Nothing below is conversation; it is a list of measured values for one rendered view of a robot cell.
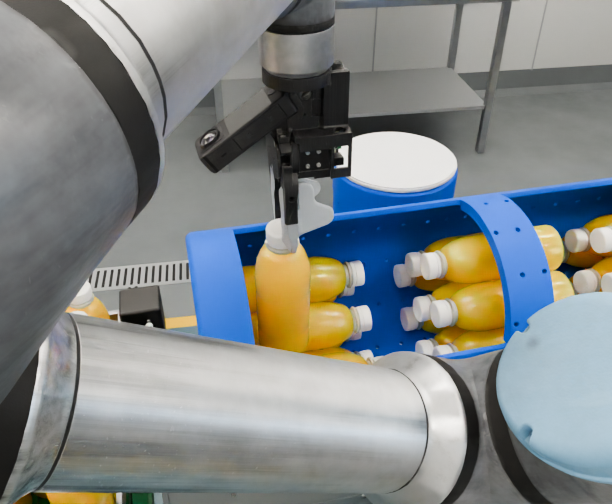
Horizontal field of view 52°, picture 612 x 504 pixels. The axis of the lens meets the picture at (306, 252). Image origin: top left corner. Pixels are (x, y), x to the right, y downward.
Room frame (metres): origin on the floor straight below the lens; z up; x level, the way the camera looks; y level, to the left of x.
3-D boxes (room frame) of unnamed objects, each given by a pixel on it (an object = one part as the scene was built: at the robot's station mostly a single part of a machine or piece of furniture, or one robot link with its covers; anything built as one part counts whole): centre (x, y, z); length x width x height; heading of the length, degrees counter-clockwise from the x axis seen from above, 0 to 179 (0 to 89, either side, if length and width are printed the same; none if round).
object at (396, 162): (1.27, -0.21, 1.03); 0.28 x 0.28 x 0.01
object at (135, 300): (0.81, 0.29, 0.95); 0.10 x 0.07 x 0.10; 13
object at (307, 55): (0.62, 0.01, 1.51); 0.08 x 0.08 x 0.05
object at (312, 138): (0.62, 0.00, 1.43); 0.09 x 0.08 x 0.12; 103
